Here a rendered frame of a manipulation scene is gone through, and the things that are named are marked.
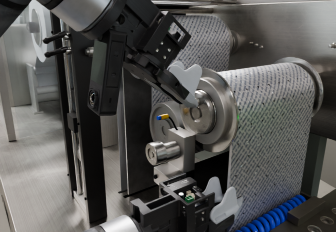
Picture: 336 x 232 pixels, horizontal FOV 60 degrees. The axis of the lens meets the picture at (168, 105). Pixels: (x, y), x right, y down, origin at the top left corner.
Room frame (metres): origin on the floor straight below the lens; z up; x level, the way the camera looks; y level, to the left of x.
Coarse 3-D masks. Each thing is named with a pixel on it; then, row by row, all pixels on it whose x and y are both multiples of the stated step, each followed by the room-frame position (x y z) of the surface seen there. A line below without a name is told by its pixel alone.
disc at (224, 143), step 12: (204, 72) 0.48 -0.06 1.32; (216, 72) 0.47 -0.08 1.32; (216, 84) 0.46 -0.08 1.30; (228, 84) 0.44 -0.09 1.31; (228, 96) 0.44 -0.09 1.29; (228, 108) 0.44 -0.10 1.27; (228, 132) 0.43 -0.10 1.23; (204, 144) 0.48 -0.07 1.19; (216, 144) 0.45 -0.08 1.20; (228, 144) 0.43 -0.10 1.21
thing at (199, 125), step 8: (200, 96) 0.46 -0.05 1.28; (208, 96) 0.46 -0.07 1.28; (200, 104) 0.46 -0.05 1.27; (208, 104) 0.45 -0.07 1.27; (184, 112) 0.50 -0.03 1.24; (192, 112) 0.48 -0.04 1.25; (200, 112) 0.46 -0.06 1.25; (208, 112) 0.44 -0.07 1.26; (192, 120) 0.48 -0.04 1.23; (200, 120) 0.47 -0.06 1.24; (208, 120) 0.44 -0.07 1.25; (192, 128) 0.48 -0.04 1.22; (200, 128) 0.46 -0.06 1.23; (208, 128) 0.45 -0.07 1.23
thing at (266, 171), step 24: (240, 144) 0.44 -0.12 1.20; (264, 144) 0.48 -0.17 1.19; (288, 144) 0.53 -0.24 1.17; (240, 168) 0.45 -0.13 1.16; (264, 168) 0.49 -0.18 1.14; (288, 168) 0.53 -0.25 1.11; (240, 192) 0.45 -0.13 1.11; (264, 192) 0.49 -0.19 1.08; (288, 192) 0.54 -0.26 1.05; (240, 216) 0.45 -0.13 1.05
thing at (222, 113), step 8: (200, 80) 0.48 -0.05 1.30; (208, 80) 0.47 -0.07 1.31; (200, 88) 0.48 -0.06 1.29; (208, 88) 0.46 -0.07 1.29; (216, 88) 0.45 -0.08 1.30; (216, 96) 0.45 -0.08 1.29; (216, 104) 0.45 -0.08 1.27; (224, 104) 0.44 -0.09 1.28; (216, 112) 0.44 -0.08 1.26; (224, 112) 0.43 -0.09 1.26; (184, 120) 0.51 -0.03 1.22; (216, 120) 0.44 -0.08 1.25; (224, 120) 0.43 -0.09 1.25; (216, 128) 0.44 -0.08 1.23; (224, 128) 0.43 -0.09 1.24; (200, 136) 0.47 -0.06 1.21; (208, 136) 0.46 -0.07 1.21; (216, 136) 0.44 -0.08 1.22
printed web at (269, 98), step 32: (192, 32) 0.70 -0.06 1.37; (224, 32) 0.76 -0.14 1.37; (192, 64) 0.69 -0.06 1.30; (224, 64) 0.76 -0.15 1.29; (288, 64) 0.60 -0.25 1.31; (128, 96) 0.76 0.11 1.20; (160, 96) 0.64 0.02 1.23; (256, 96) 0.47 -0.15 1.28; (288, 96) 0.52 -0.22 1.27; (128, 128) 0.75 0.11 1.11; (256, 128) 0.47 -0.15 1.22; (128, 160) 0.75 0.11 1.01; (128, 192) 0.75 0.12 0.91
